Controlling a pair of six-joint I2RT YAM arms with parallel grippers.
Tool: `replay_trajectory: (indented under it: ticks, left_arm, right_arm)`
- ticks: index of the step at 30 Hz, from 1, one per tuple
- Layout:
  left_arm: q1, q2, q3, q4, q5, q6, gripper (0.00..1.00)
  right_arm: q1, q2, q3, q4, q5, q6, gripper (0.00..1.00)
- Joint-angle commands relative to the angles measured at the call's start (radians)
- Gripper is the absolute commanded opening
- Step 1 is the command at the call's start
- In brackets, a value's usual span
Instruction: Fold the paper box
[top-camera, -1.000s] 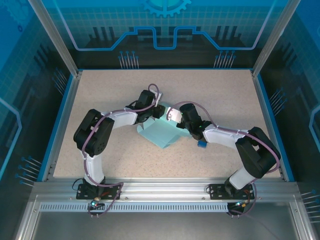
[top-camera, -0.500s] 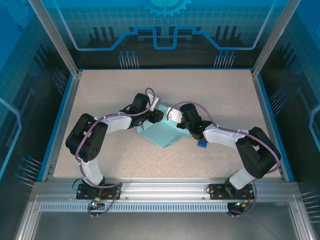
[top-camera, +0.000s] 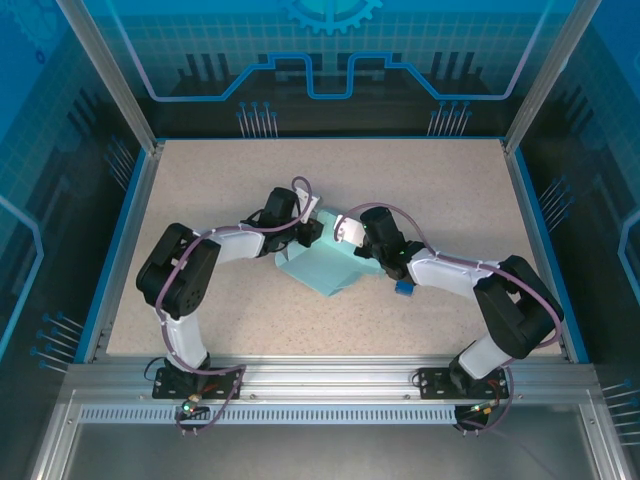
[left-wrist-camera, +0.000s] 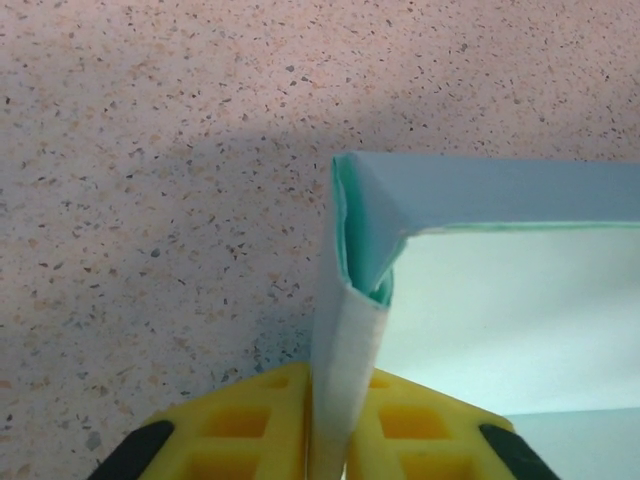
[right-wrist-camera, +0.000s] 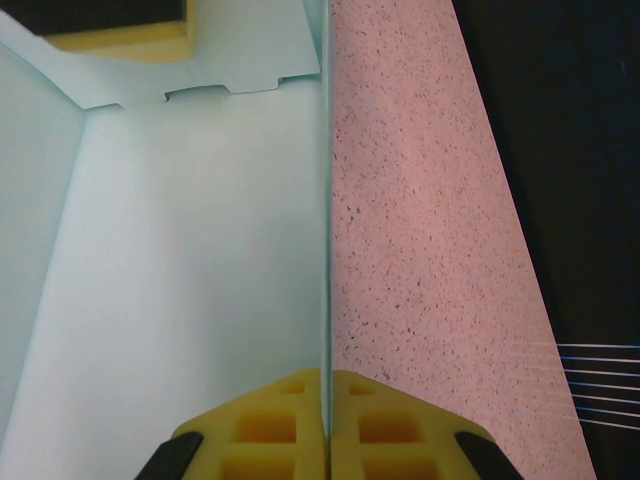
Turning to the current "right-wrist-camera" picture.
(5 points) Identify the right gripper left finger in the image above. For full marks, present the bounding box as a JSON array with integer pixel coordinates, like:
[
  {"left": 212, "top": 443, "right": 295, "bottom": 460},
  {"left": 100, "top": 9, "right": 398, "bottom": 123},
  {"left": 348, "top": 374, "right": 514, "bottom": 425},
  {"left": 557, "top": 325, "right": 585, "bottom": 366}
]
[{"left": 139, "top": 368, "right": 329, "bottom": 480}]

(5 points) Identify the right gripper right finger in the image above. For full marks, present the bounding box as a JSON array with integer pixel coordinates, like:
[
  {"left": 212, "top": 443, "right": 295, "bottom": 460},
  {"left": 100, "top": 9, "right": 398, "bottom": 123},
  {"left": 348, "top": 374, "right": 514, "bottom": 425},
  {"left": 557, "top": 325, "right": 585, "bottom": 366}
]
[{"left": 332, "top": 370, "right": 524, "bottom": 480}]

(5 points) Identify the light blue paper box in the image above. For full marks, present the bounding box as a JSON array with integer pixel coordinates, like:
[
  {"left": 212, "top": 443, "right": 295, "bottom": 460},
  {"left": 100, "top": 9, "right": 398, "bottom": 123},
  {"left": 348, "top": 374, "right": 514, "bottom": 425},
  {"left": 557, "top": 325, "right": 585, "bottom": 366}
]
[{"left": 0, "top": 0, "right": 335, "bottom": 480}]

